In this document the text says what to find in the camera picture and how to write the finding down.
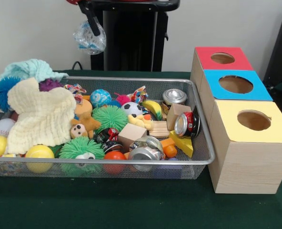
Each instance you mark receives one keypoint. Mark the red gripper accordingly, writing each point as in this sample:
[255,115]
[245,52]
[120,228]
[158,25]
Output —
[76,1]

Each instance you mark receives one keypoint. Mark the clear plastic bottle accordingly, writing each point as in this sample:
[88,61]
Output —
[86,40]

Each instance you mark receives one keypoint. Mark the mint green cloth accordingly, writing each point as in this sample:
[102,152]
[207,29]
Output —
[31,69]

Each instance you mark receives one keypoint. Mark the cream yellow cloth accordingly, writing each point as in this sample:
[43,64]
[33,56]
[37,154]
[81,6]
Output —
[43,117]

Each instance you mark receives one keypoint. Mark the clear mesh bin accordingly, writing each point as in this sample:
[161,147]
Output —
[193,169]

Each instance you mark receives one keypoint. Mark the wooden box with three holes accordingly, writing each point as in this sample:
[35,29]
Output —
[246,162]

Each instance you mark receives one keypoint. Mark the purple spiky ball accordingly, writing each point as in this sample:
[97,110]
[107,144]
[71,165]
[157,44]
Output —
[50,85]

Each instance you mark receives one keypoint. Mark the black and white soccer ball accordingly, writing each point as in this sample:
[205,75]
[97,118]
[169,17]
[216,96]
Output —
[131,109]

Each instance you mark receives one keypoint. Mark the green spiky ball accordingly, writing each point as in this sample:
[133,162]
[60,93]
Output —
[81,149]
[110,118]

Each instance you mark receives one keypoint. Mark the brown teddy bear toy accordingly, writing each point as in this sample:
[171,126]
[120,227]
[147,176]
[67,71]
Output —
[84,126]

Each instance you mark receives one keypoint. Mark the blue spiky ball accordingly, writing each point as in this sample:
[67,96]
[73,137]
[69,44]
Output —
[5,91]

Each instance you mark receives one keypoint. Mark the orange red ball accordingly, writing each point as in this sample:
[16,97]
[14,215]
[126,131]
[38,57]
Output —
[115,156]

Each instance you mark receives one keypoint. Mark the white baseball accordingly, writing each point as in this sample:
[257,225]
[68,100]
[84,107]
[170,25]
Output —
[3,127]

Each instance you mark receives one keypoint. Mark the crushed silver can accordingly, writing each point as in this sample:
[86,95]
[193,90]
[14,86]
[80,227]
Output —
[146,150]

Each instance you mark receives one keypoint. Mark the plain yellow ball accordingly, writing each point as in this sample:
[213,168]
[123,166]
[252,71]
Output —
[39,152]

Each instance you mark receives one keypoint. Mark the yellow wedge block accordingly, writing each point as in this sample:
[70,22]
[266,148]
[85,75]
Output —
[184,144]

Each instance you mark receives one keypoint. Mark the dark green table cloth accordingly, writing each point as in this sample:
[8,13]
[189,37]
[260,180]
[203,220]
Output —
[131,205]

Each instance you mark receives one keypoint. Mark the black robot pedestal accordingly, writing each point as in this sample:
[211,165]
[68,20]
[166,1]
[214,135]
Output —
[131,38]

